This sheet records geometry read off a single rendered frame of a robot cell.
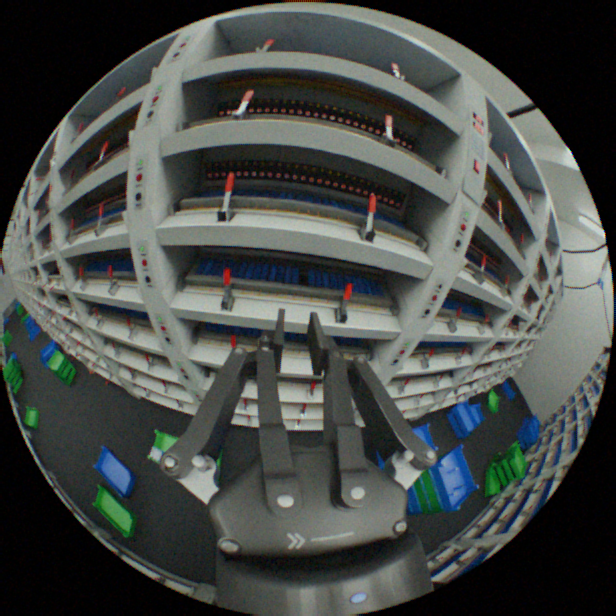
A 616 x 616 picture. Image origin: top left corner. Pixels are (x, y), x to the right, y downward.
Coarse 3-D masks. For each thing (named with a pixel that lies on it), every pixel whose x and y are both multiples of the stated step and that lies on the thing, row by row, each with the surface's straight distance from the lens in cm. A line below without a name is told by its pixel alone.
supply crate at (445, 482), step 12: (444, 456) 107; (456, 456) 116; (432, 468) 101; (444, 468) 108; (468, 468) 116; (444, 480) 108; (456, 480) 115; (468, 480) 119; (444, 492) 103; (456, 492) 115; (468, 492) 119; (444, 504) 107; (456, 504) 112
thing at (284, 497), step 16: (272, 352) 13; (272, 368) 12; (272, 384) 11; (272, 400) 10; (272, 416) 9; (272, 432) 8; (272, 448) 8; (288, 448) 8; (272, 464) 8; (288, 464) 8; (272, 480) 7; (288, 480) 7; (272, 496) 7; (288, 496) 7; (288, 512) 7
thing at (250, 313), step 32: (192, 256) 57; (288, 256) 50; (224, 288) 47; (384, 288) 59; (224, 320) 44; (256, 320) 41; (288, 320) 40; (320, 320) 41; (352, 320) 44; (384, 320) 49
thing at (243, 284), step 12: (192, 276) 49; (204, 276) 48; (216, 276) 47; (192, 288) 48; (204, 288) 47; (240, 288) 45; (252, 288) 44; (264, 288) 43; (276, 288) 43; (288, 288) 42; (300, 288) 43; (312, 288) 44; (324, 288) 45; (336, 300) 46; (348, 300) 46; (360, 300) 47; (372, 300) 48; (384, 300) 50
